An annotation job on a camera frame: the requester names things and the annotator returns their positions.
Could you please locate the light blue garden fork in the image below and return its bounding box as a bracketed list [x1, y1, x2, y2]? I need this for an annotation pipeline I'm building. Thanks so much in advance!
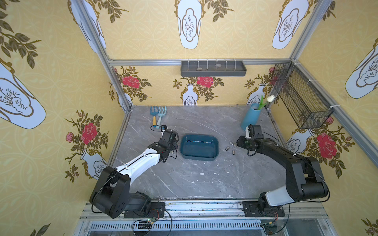
[155, 106, 167, 128]

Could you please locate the grey wall shelf tray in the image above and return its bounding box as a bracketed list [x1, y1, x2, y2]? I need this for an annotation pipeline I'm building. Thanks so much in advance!
[180, 60, 247, 77]

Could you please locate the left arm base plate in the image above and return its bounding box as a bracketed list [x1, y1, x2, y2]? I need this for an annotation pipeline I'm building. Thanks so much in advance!
[124, 202, 165, 219]

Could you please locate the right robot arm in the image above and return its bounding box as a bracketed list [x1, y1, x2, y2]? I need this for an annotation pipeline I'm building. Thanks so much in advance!
[237, 125, 330, 211]

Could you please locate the white tulip flower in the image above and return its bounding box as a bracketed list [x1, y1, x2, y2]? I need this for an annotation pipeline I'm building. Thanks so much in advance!
[258, 95, 275, 110]

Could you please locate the blue garden rake yellow handle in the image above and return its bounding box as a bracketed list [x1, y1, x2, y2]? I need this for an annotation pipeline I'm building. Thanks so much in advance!
[150, 106, 159, 127]

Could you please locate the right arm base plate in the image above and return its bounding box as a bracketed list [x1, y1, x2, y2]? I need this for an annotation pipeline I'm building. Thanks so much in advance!
[241, 201, 285, 218]

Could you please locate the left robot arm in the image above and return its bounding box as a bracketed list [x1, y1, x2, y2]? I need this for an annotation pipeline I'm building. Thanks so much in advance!
[90, 129, 179, 219]

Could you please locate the teal cylindrical vase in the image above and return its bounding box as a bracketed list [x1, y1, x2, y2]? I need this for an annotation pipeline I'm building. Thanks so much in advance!
[240, 103, 261, 130]

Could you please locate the teal plastic storage box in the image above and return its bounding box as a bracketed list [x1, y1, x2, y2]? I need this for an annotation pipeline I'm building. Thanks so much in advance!
[180, 134, 219, 161]

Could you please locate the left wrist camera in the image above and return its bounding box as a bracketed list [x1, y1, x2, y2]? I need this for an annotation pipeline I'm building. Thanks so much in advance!
[159, 125, 167, 131]

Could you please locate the black wire mesh basket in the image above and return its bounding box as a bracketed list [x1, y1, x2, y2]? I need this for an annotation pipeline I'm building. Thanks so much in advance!
[271, 63, 334, 129]

